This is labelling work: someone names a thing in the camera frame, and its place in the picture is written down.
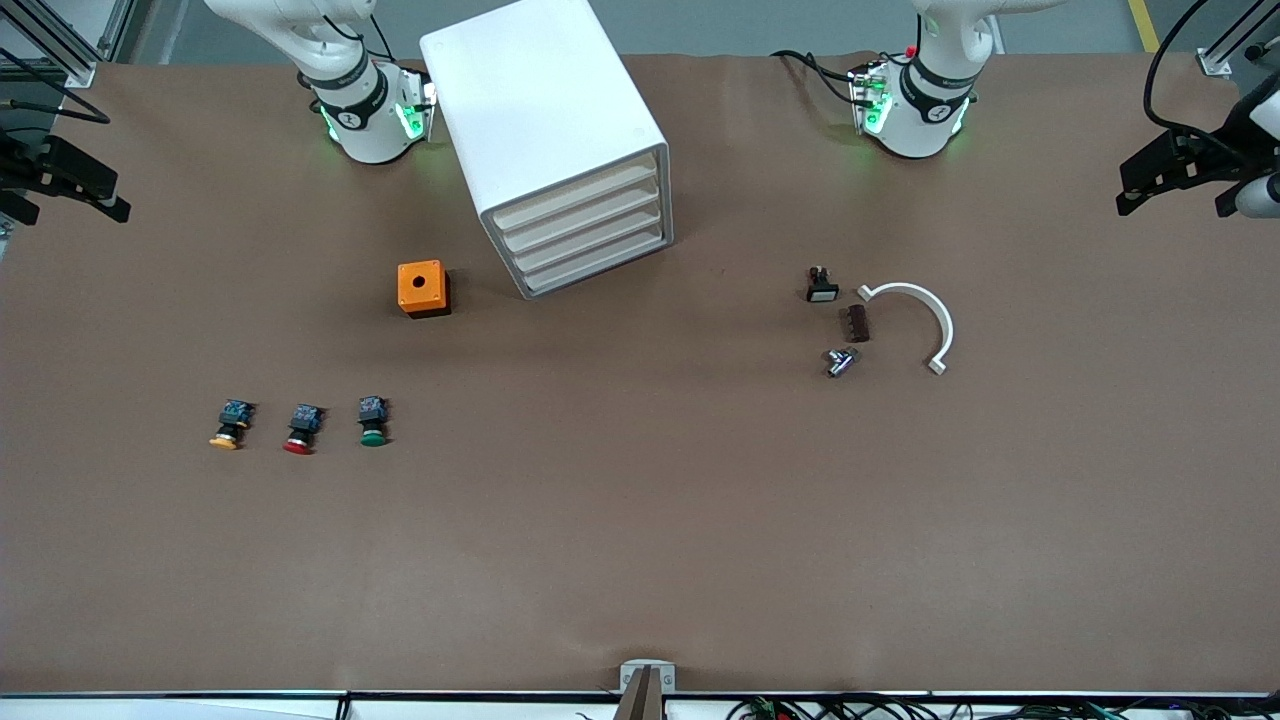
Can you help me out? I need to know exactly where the black cable bundle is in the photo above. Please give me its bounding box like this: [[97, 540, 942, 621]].
[[725, 694, 1280, 720]]

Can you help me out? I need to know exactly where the grey metal bracket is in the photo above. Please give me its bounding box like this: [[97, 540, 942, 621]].
[[619, 659, 677, 693]]

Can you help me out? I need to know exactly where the aluminium frame profile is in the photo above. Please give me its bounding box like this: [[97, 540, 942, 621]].
[[0, 0, 138, 89], [1195, 0, 1280, 79]]

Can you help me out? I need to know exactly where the orange box with hole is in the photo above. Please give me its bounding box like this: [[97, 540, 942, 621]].
[[397, 260, 452, 320]]

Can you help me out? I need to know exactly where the yellow push button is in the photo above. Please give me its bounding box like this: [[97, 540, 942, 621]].
[[208, 398, 255, 452]]

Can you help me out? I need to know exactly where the white curved bracket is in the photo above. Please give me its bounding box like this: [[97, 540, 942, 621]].
[[856, 282, 956, 377]]

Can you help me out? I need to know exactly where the black arm base cable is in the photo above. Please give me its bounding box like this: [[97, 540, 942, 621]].
[[769, 48, 863, 107]]

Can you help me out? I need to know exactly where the brown post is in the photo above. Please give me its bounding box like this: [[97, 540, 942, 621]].
[[614, 665, 664, 720]]

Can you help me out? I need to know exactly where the red push button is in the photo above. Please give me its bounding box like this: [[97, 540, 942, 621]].
[[281, 403, 327, 457]]

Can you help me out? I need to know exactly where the white table edge rail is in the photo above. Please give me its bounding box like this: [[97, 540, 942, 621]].
[[0, 690, 1280, 720]]

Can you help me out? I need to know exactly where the white drawer cabinet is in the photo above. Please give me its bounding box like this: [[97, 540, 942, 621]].
[[419, 0, 675, 301]]

